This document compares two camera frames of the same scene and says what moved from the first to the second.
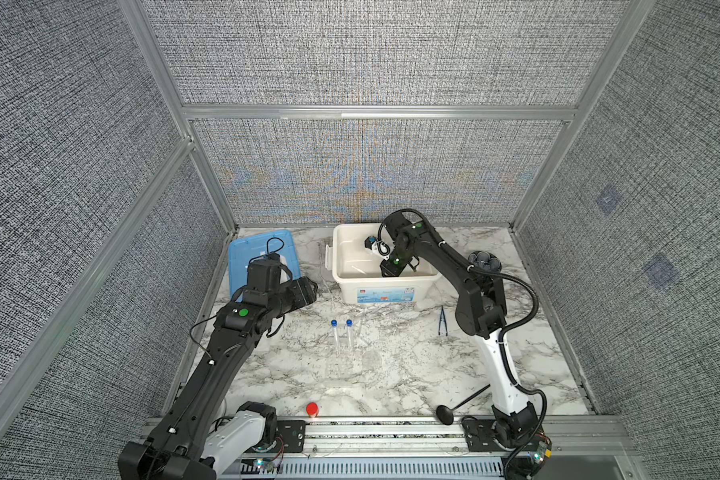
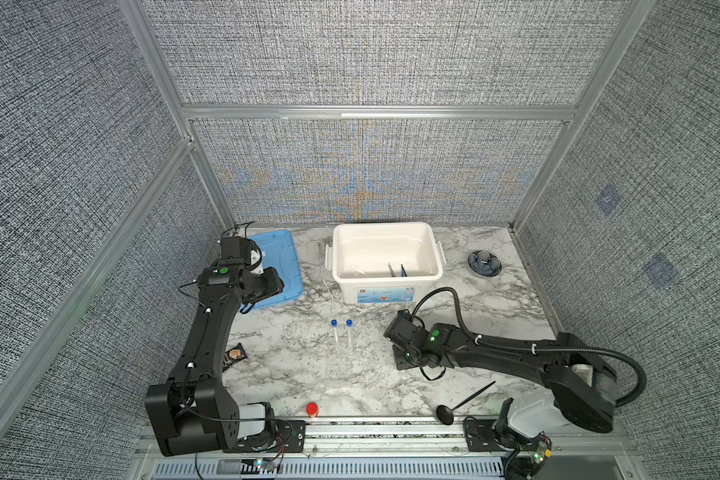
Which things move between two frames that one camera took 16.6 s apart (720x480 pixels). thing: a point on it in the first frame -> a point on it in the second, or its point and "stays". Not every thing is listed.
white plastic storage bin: x=357 y=269 stays
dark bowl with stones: x=485 y=260 stays
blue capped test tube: x=349 y=323 stays
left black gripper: x=302 y=291 -> x=273 y=284
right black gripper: x=390 y=272 -> x=398 y=362
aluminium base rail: x=565 y=438 stays
